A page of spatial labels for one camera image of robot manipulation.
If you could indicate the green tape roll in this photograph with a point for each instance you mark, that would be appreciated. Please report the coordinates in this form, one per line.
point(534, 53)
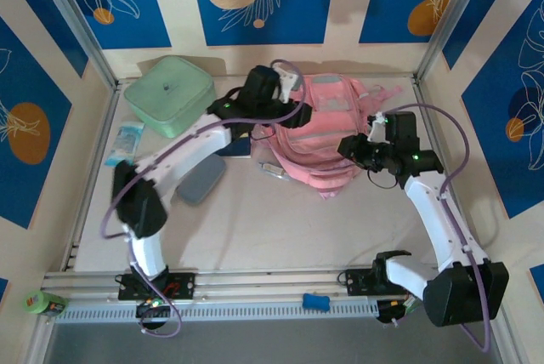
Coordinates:
point(34, 302)

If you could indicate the blue bone-shaped object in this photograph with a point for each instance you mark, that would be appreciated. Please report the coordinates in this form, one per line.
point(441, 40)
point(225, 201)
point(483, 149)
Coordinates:
point(315, 301)

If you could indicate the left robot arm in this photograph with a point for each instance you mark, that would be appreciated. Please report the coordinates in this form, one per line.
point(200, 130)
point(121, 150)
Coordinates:
point(187, 151)

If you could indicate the black base connector module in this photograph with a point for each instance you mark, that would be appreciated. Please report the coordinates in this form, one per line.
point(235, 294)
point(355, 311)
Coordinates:
point(389, 311)
point(153, 308)

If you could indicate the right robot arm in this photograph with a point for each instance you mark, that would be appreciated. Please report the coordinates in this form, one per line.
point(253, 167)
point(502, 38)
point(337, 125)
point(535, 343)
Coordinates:
point(429, 211)

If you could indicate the pink student backpack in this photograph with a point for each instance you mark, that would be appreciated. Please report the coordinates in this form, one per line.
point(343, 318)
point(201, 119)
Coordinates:
point(331, 126)

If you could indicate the mint green storage case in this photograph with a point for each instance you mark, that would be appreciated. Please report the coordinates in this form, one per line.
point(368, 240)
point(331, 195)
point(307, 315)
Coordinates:
point(166, 92)

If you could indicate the aluminium frame post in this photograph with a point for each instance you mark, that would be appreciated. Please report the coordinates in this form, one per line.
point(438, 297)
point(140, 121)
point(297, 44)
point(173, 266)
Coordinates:
point(75, 19)
point(454, 19)

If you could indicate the grey pencil case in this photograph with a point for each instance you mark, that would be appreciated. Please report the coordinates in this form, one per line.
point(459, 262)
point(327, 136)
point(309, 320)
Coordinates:
point(202, 181)

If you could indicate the blue wall panel orange oval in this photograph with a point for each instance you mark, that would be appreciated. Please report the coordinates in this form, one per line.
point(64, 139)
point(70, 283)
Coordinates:
point(25, 126)

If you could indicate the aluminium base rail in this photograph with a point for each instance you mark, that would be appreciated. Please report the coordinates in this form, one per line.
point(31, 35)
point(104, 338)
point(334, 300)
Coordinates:
point(272, 281)

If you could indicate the blue panel large beige circle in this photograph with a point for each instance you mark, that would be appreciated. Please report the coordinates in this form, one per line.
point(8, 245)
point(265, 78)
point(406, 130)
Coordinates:
point(297, 19)

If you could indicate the blue white tissue pack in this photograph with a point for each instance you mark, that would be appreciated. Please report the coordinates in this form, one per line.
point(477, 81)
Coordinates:
point(123, 140)

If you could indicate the dark blue book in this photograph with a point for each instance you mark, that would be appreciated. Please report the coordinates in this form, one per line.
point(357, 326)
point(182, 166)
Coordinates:
point(238, 151)

